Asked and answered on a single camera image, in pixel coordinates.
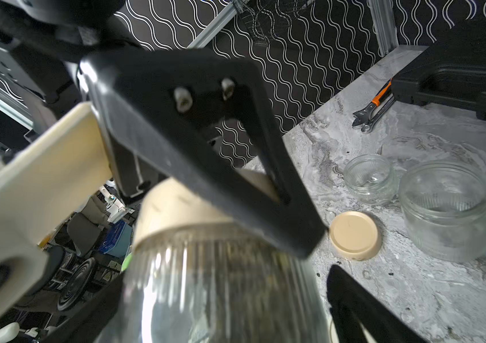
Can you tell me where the tan jar lid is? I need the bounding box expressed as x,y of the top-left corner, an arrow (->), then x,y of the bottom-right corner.
329,211 -> 382,261

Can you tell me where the cream lid of back jar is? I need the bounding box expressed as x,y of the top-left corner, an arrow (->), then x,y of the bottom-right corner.
132,178 -> 266,250

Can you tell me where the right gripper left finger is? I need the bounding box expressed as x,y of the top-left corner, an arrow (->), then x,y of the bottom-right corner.
43,274 -> 124,343

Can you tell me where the jar with cream lid front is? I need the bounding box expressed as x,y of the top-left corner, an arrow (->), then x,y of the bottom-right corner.
398,160 -> 486,262

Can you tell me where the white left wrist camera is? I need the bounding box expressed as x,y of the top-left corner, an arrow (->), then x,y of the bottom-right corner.
0,102 -> 113,316

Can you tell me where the jar with cream lid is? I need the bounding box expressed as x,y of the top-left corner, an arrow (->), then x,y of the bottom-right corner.
98,224 -> 330,342
398,160 -> 486,262

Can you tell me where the black plastic tool case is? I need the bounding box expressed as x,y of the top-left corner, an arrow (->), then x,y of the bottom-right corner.
391,18 -> 486,121

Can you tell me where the glass jar with tea leaves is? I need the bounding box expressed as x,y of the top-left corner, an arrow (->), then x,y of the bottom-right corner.
343,154 -> 398,205

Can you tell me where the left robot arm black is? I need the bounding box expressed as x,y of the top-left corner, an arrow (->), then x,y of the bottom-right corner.
0,1 -> 327,258

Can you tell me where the jar with cream lid back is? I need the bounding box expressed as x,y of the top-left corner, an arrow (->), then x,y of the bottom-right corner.
98,224 -> 330,342

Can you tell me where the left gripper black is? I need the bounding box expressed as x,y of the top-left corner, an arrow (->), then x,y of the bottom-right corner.
79,47 -> 326,258

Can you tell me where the orange handled wrench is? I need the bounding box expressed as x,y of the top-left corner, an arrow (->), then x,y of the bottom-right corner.
352,79 -> 396,134

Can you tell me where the black wire basket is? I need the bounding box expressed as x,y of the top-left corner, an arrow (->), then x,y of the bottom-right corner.
231,0 -> 314,45

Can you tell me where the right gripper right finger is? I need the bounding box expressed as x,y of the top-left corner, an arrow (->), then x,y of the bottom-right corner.
327,265 -> 425,342

